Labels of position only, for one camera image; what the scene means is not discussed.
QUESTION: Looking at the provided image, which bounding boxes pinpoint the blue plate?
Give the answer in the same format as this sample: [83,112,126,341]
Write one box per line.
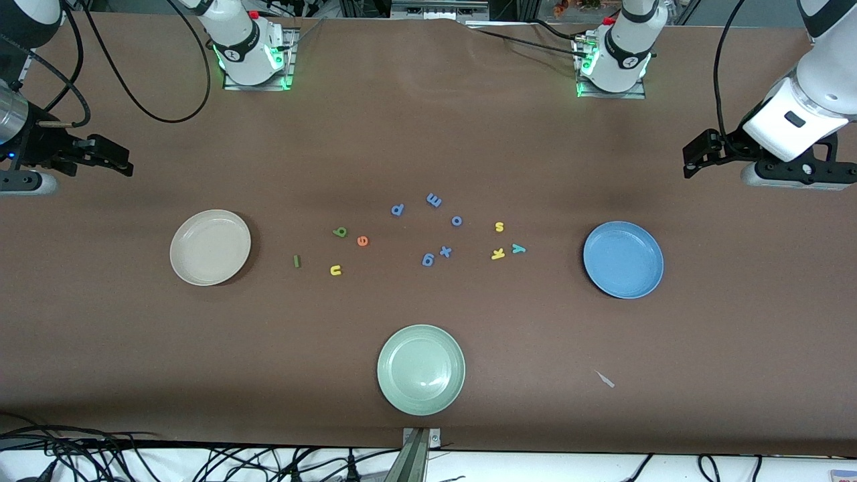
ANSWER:
[582,220,665,300]

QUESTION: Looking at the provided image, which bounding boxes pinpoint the beige plate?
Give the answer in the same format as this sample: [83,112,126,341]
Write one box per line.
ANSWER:
[169,209,252,287]

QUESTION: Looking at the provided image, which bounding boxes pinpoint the orange background objects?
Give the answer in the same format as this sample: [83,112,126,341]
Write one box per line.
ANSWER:
[552,0,620,15]

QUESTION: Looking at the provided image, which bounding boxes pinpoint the brown table mat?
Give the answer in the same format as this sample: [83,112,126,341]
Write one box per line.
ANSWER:
[0,10,857,459]

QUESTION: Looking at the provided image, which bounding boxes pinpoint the grey metal box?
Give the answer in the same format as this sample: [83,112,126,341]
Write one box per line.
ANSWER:
[390,0,491,21]

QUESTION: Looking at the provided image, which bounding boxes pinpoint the pale green plate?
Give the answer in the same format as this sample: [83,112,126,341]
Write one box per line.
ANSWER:
[376,324,467,417]

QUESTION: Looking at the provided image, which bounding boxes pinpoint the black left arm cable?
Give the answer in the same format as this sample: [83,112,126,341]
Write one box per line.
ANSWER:
[713,0,747,151]

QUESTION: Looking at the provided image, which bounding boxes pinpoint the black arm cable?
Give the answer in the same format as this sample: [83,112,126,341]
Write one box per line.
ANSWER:
[20,0,212,128]
[713,0,747,151]

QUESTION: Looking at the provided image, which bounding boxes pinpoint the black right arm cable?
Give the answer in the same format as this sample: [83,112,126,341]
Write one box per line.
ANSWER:
[20,0,212,128]

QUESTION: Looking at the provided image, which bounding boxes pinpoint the aluminium table frame rail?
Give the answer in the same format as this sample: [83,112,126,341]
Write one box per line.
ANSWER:
[13,52,34,94]

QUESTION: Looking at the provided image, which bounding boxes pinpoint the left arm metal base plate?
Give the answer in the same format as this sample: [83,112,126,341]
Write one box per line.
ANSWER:
[576,37,647,100]

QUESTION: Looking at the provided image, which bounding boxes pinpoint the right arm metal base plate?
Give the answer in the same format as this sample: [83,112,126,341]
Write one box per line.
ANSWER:
[223,27,295,91]

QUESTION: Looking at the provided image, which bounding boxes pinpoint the black base cable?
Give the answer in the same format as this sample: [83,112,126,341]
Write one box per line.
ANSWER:
[462,25,590,60]
[526,19,583,44]

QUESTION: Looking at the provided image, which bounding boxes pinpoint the thin grey base cable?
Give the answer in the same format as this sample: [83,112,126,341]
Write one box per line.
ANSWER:
[285,17,327,53]

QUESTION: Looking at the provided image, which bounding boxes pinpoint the aluminium profile bracket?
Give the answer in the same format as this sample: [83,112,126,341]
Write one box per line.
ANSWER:
[385,427,443,482]

